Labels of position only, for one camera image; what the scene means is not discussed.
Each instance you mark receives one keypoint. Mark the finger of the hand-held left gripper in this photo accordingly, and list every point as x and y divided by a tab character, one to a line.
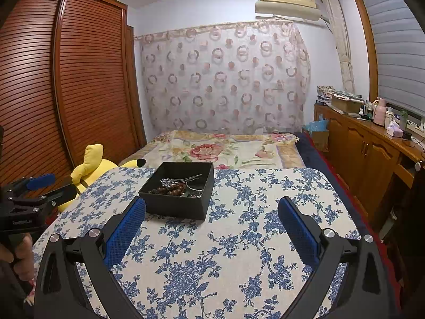
40	181
61	193

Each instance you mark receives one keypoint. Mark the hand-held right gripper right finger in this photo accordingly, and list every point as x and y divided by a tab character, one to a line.
298	232

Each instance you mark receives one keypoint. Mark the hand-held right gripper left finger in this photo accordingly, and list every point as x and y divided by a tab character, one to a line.
128	229

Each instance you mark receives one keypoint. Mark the black jewelry box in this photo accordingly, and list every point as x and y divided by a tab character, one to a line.
176	207

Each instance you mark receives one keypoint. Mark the silver hairpin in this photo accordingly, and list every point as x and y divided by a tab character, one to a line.
182	180

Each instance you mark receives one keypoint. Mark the person's left forearm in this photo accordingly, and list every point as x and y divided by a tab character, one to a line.
13	297

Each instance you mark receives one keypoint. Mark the person's left hand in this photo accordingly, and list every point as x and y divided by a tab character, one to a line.
25	259

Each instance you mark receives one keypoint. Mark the yellow plush toy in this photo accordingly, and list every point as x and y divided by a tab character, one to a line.
91	169

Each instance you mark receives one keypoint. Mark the dark blue bed sheet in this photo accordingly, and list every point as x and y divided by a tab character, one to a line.
328	179

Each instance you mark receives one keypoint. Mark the blue floral tablecloth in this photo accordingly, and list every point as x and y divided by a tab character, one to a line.
206	256

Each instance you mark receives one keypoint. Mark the cardboard box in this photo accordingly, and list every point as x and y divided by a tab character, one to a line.
320	141

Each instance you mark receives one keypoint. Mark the wooden slatted wardrobe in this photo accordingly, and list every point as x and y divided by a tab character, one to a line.
66	89

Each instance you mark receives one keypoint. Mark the wooden cabinet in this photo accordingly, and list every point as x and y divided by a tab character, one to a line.
365	153

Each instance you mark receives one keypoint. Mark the blue plastic bag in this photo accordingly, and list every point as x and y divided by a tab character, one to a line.
315	124

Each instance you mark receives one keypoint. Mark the floral bed blanket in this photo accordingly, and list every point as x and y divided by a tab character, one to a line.
212	149

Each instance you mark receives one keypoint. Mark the flat beige box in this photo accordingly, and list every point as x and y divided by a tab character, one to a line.
345	103

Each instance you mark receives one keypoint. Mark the pink tissue box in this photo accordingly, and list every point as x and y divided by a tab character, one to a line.
394	130

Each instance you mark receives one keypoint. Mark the stack of folded cloths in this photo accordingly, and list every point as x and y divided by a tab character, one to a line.
324	94

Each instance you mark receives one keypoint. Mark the pink kettle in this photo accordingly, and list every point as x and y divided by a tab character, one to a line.
379	113

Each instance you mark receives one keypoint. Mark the green bottle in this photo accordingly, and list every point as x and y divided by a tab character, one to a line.
403	119

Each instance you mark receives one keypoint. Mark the circle patterned curtain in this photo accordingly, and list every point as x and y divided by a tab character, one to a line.
225	79

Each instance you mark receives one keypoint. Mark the cream lace curtain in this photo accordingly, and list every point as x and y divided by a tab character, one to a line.
342	46

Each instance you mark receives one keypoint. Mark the grey window blind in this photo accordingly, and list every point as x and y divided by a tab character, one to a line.
398	46

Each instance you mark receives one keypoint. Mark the wall air conditioner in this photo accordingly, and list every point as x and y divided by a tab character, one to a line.
287	5

